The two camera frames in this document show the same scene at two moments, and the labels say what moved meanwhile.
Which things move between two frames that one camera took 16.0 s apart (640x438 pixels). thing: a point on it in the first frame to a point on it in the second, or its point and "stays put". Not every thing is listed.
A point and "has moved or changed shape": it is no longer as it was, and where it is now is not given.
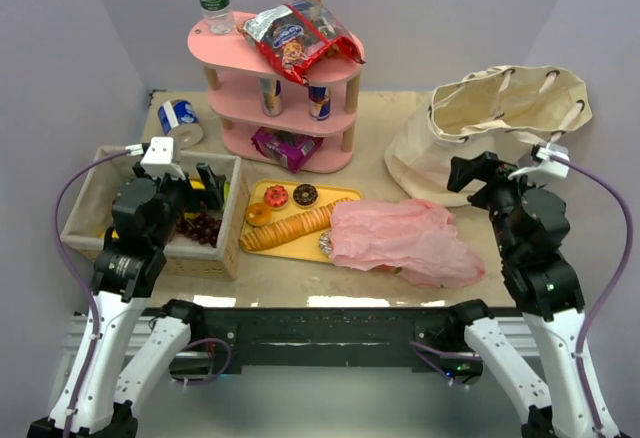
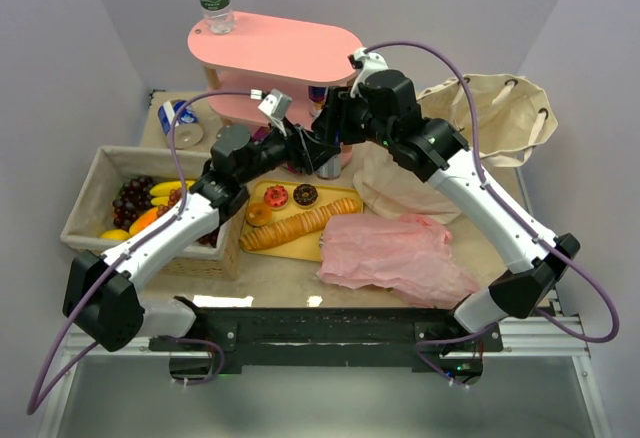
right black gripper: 482,178 to 333,114
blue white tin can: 179,119 stays put
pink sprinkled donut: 275,196 stays put
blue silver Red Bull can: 319,98 stays put
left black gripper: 189,188 to 304,153
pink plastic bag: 414,236 has moved or changed shape
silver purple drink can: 271,90 to 330,170
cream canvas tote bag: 510,112 has moved or changed shape
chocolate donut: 305,195 stays put
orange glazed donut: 258,214 stays put
